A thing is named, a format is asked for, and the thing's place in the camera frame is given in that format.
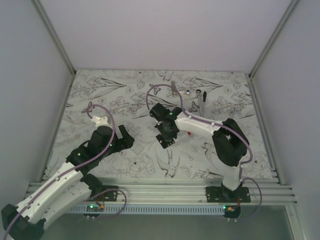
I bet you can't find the clear plastic fuse box cover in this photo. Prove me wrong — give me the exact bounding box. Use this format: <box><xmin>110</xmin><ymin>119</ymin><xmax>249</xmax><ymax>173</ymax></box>
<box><xmin>130</xmin><ymin>143</ymin><xmax>145</xmax><ymax>156</ymax></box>

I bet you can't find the black fuse box base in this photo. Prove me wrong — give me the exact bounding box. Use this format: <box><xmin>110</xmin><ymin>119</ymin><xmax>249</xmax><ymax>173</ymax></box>
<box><xmin>156</xmin><ymin>134</ymin><xmax>175</xmax><ymax>149</ymax></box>

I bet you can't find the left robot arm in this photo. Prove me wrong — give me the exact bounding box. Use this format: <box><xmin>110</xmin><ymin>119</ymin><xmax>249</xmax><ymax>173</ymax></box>
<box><xmin>1</xmin><ymin>125</ymin><xmax>135</xmax><ymax>240</ymax></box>

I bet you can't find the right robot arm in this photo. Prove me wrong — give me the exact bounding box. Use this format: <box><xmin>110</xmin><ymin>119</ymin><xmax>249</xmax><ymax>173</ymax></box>
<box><xmin>149</xmin><ymin>103</ymin><xmax>252</xmax><ymax>203</ymax></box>

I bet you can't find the ratchet wrench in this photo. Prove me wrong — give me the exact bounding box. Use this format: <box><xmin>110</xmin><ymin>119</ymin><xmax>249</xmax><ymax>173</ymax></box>
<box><xmin>195</xmin><ymin>89</ymin><xmax>204</xmax><ymax>117</ymax></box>

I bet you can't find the left controller board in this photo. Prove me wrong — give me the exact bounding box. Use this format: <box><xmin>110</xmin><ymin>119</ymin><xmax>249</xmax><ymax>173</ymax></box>
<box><xmin>86</xmin><ymin>203</ymin><xmax>105</xmax><ymax>212</ymax></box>

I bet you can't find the controller board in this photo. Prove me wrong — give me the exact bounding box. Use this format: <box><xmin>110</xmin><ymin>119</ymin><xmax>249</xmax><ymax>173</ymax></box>
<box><xmin>223</xmin><ymin>205</ymin><xmax>240</xmax><ymax>212</ymax></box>
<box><xmin>86</xmin><ymin>203</ymin><xmax>105</xmax><ymax>212</ymax></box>

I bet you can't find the silver open end wrench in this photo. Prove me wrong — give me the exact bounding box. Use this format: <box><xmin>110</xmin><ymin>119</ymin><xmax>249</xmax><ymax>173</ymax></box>
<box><xmin>229</xmin><ymin>107</ymin><xmax>237</xmax><ymax>119</ymax></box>

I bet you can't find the right controller board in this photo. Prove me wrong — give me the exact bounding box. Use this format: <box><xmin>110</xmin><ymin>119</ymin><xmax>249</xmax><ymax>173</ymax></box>
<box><xmin>223</xmin><ymin>205</ymin><xmax>240</xmax><ymax>212</ymax></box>

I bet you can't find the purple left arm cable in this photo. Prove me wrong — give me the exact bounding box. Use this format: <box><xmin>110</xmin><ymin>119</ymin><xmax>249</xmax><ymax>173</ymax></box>
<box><xmin>3</xmin><ymin>103</ymin><xmax>116</xmax><ymax>238</ymax></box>

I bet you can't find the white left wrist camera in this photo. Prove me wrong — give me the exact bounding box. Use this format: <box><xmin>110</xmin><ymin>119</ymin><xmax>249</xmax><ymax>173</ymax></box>
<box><xmin>90</xmin><ymin>116</ymin><xmax>111</xmax><ymax>128</ymax></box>

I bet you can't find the metal bracket block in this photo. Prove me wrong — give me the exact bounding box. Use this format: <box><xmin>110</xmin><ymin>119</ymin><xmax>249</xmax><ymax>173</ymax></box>
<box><xmin>171</xmin><ymin>81</ymin><xmax>178</xmax><ymax>96</ymax></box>

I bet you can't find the black handled screwdriver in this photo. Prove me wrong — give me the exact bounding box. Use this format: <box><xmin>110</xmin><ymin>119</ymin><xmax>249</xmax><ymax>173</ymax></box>
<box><xmin>202</xmin><ymin>91</ymin><xmax>207</xmax><ymax>103</ymax></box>

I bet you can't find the white slotted cable duct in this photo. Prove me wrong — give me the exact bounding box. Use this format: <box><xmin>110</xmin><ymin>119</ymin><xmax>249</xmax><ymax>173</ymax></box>
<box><xmin>67</xmin><ymin>203</ymin><xmax>225</xmax><ymax>216</ymax></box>

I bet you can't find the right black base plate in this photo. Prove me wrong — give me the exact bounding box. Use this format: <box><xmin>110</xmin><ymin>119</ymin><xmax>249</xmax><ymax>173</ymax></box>
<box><xmin>205</xmin><ymin>185</ymin><xmax>251</xmax><ymax>203</ymax></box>

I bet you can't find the aluminium frame rail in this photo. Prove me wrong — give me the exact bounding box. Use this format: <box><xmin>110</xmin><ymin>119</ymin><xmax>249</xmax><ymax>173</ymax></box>
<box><xmin>23</xmin><ymin>177</ymin><xmax>298</xmax><ymax>205</ymax></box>

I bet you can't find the right aluminium corner post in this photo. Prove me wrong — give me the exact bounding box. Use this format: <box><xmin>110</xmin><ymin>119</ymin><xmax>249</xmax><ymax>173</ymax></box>
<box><xmin>248</xmin><ymin>0</ymin><xmax>301</xmax><ymax>78</ymax></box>

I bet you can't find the aluminium corner post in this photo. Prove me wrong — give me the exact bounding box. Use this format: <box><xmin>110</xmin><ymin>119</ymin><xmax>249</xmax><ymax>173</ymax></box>
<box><xmin>31</xmin><ymin>0</ymin><xmax>76</xmax><ymax>76</ymax></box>
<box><xmin>248</xmin><ymin>0</ymin><xmax>301</xmax><ymax>78</ymax></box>

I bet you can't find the left aluminium corner post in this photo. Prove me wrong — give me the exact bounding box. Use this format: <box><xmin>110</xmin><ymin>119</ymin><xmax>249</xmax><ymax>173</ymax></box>
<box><xmin>31</xmin><ymin>0</ymin><xmax>76</xmax><ymax>76</ymax></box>

